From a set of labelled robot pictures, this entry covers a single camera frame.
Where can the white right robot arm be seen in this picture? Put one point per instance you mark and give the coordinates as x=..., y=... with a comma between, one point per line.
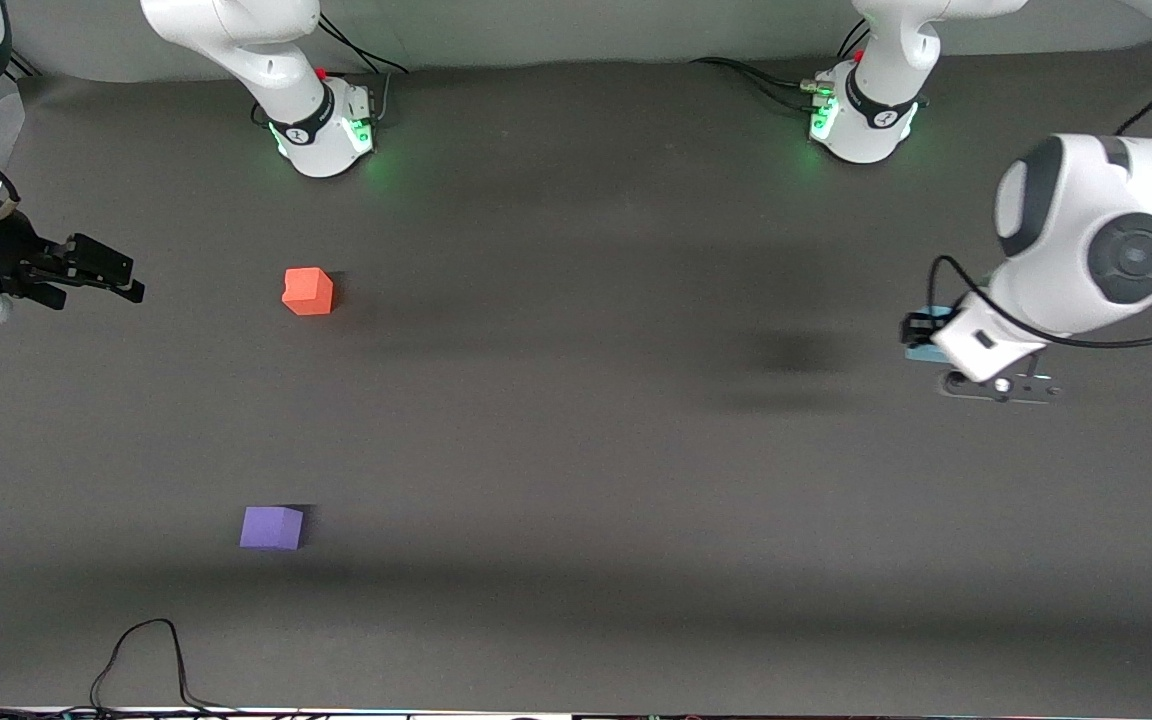
x=266, y=60

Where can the dark grey table cloth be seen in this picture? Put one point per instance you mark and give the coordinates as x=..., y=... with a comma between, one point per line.
x=576, y=450

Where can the purple foam block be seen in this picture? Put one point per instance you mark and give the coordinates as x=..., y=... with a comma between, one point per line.
x=271, y=527

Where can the light blue foam block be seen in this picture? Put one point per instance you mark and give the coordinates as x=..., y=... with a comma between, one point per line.
x=919, y=352

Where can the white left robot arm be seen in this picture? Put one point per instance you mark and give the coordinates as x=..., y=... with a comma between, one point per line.
x=1096, y=220

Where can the orange foam block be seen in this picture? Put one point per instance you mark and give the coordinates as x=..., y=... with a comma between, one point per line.
x=307, y=292

